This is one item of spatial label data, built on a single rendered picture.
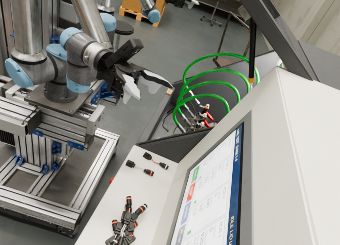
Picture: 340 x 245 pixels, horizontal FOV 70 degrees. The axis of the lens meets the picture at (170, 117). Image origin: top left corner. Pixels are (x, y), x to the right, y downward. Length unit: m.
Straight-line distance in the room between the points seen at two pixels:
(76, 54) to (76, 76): 0.08
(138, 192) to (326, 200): 0.69
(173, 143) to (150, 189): 0.22
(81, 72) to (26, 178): 1.27
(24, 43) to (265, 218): 0.89
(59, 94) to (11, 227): 1.11
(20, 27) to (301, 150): 0.89
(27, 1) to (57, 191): 1.28
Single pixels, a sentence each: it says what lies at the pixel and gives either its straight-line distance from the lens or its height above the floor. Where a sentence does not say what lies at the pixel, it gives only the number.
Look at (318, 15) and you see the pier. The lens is 4.91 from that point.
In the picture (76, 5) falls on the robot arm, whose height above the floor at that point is 1.49.
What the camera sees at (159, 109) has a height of 0.95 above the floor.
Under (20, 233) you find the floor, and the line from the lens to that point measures 2.00.
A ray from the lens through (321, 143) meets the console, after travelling 0.57.
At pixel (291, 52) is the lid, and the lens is 0.82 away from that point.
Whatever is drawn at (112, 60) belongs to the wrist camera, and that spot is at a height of 1.47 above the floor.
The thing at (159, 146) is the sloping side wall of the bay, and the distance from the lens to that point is 1.09.
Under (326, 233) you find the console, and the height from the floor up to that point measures 1.55.
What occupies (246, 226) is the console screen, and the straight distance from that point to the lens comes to 0.49.
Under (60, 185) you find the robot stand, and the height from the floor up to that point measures 0.21.
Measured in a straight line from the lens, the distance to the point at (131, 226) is 0.89.
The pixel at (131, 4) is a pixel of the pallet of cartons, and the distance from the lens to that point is 5.53.
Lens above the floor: 1.79
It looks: 37 degrees down
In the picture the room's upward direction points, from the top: 21 degrees clockwise
